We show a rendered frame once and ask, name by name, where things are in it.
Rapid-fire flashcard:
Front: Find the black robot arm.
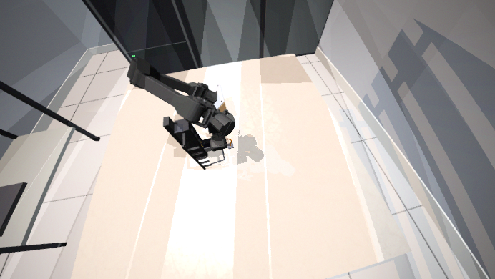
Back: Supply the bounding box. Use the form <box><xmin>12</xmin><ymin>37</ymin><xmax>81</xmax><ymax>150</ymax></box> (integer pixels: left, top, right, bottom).
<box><xmin>127</xmin><ymin>57</ymin><xmax>236</xmax><ymax>136</ymax></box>

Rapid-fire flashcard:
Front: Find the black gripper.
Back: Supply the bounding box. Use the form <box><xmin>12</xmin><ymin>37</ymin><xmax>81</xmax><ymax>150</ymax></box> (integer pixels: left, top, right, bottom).
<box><xmin>207</xmin><ymin>125</ymin><xmax>227</xmax><ymax>151</ymax></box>

